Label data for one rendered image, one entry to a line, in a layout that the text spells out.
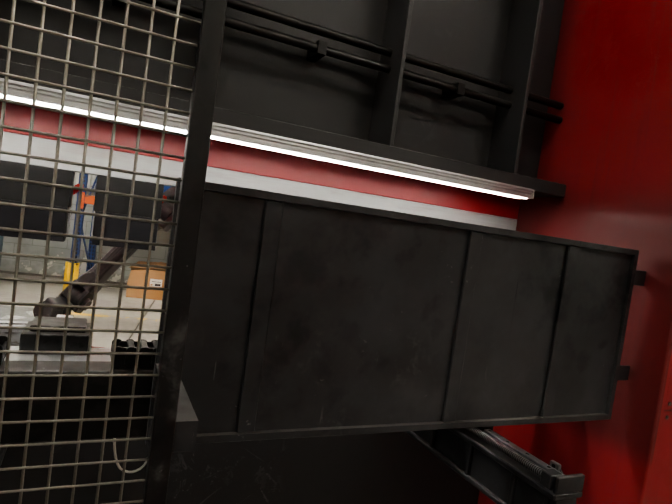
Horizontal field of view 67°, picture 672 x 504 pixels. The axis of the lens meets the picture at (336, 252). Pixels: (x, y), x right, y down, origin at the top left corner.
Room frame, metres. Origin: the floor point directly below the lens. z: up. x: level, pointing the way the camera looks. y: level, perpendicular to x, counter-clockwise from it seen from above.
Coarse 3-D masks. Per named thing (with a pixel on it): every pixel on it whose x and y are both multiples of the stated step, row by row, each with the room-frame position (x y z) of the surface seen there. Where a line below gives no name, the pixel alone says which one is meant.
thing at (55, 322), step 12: (36, 324) 0.95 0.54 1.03; (48, 324) 0.96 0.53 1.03; (60, 324) 0.97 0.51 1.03; (72, 324) 0.99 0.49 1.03; (84, 324) 1.00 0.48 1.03; (24, 336) 0.92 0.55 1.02; (48, 336) 0.94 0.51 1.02; (60, 336) 0.94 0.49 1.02; (72, 336) 0.95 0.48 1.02; (84, 336) 0.96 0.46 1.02; (24, 348) 0.92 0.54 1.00; (48, 348) 0.94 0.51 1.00; (60, 348) 0.95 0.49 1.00; (72, 348) 0.95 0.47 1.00; (84, 348) 0.96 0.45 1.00
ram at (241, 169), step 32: (64, 128) 1.15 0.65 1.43; (96, 128) 1.18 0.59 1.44; (128, 128) 1.21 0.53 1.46; (32, 160) 1.13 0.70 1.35; (96, 160) 1.18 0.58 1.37; (128, 160) 1.21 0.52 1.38; (224, 160) 1.31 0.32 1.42; (256, 160) 1.34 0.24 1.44; (288, 160) 1.38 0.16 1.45; (320, 160) 1.42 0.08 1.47; (288, 192) 1.39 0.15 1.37; (320, 192) 1.43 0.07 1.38; (352, 192) 1.47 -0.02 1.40; (384, 192) 1.51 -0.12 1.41; (416, 192) 1.56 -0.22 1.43; (448, 192) 1.61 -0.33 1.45; (480, 192) 1.66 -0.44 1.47; (480, 224) 1.67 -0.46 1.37; (512, 224) 1.73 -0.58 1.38
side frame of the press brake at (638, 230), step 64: (576, 0) 1.65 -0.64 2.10; (640, 0) 1.44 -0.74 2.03; (576, 64) 1.61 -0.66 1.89; (640, 64) 1.41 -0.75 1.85; (576, 128) 1.57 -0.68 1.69; (640, 128) 1.39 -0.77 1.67; (576, 192) 1.54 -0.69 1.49; (640, 192) 1.36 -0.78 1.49; (640, 256) 1.33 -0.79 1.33; (640, 320) 1.31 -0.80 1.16; (640, 384) 1.28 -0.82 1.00; (576, 448) 1.41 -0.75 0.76; (640, 448) 1.26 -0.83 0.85
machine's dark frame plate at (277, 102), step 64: (0, 0) 1.05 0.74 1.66; (64, 0) 1.09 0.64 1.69; (192, 0) 1.20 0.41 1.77; (256, 0) 1.27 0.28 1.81; (320, 0) 1.33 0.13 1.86; (384, 0) 1.41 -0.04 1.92; (448, 0) 1.50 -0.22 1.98; (512, 0) 1.60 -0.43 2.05; (0, 64) 0.95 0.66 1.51; (64, 64) 1.10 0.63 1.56; (128, 64) 1.15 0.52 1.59; (192, 64) 1.21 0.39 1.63; (256, 64) 1.27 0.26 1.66; (320, 64) 1.34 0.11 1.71; (384, 64) 1.35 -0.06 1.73; (448, 64) 1.51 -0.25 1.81; (512, 64) 1.56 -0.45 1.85; (256, 128) 1.16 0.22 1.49; (320, 128) 1.35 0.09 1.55; (384, 128) 1.35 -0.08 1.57; (448, 128) 1.53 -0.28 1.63; (512, 128) 1.52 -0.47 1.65
